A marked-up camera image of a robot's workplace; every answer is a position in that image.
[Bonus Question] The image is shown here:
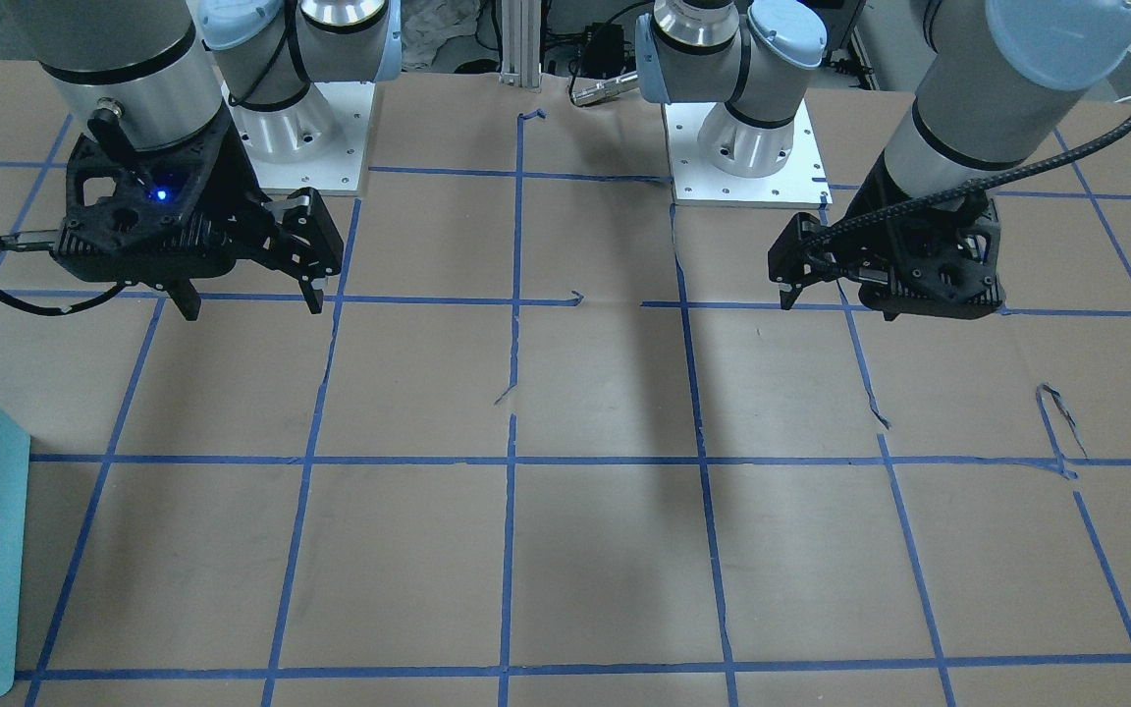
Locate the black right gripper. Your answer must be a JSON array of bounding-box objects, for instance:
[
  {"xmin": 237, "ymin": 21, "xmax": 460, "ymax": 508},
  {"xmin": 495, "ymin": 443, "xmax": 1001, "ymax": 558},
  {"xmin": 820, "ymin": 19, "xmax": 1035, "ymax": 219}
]
[{"xmin": 50, "ymin": 100, "xmax": 343, "ymax": 321}]

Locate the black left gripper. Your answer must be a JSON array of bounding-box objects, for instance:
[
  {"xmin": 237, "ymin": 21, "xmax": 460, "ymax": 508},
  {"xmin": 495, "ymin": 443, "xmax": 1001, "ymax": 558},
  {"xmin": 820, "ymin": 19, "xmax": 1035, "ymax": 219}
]
[{"xmin": 768, "ymin": 190, "xmax": 1005, "ymax": 321}]

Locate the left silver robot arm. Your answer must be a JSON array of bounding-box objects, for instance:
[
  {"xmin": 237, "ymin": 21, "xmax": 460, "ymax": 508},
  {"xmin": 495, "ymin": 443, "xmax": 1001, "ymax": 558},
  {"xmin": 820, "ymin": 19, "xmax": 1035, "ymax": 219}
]
[{"xmin": 634, "ymin": 1, "xmax": 1131, "ymax": 319}]

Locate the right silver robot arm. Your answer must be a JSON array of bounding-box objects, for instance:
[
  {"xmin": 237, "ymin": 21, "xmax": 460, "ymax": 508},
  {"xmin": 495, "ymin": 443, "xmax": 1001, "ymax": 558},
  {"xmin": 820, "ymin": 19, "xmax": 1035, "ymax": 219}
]
[{"xmin": 0, "ymin": 1, "xmax": 403, "ymax": 321}]

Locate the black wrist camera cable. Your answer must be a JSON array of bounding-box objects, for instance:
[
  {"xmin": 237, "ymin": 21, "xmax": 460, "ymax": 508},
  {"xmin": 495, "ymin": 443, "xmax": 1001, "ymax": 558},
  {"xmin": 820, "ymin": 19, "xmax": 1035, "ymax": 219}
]
[{"xmin": 801, "ymin": 29, "xmax": 1131, "ymax": 261}]

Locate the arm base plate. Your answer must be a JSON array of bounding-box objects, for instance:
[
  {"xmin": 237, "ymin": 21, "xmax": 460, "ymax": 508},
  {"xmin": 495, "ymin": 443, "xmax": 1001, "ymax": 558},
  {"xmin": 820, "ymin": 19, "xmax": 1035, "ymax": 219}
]
[
  {"xmin": 663, "ymin": 102, "xmax": 834, "ymax": 210},
  {"xmin": 232, "ymin": 81, "xmax": 378, "ymax": 196}
]

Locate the aluminium frame post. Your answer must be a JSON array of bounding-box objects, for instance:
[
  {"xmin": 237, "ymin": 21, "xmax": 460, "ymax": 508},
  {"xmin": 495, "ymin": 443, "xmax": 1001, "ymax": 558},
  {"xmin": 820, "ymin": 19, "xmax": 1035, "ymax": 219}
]
[{"xmin": 495, "ymin": 0, "xmax": 544, "ymax": 92}]

